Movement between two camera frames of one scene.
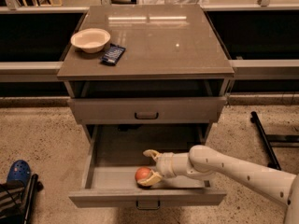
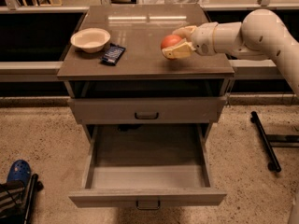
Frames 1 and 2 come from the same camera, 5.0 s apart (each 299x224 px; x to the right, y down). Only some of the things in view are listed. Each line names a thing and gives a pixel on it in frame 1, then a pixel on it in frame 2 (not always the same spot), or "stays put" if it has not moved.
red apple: [142, 173] to [169, 40]
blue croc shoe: [20, 171] stays put
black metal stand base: [267, 140] stays put
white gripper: [163, 164] to [204, 37]
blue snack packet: [113, 53] stays put
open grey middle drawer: [116, 154] stays put
